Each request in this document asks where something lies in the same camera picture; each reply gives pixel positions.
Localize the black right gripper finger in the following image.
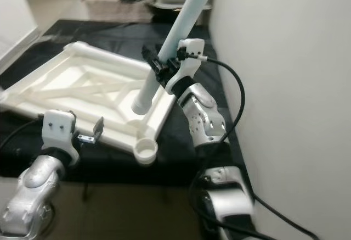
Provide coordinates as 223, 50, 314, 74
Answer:
141, 44, 165, 75

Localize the black round basin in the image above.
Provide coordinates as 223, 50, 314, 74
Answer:
140, 0, 212, 24

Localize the black tablecloth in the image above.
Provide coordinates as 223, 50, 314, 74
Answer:
0, 20, 239, 188

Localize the white plastic table top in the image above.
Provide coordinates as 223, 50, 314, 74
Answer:
0, 41, 176, 166

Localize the patterned bench cloth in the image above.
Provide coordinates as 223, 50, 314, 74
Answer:
82, 0, 146, 21

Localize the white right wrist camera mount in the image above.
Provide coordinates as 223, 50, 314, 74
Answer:
163, 38, 206, 95

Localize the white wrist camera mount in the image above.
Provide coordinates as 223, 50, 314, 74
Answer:
163, 38, 206, 95
43, 109, 78, 166

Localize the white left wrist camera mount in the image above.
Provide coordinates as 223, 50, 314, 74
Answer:
43, 109, 78, 166

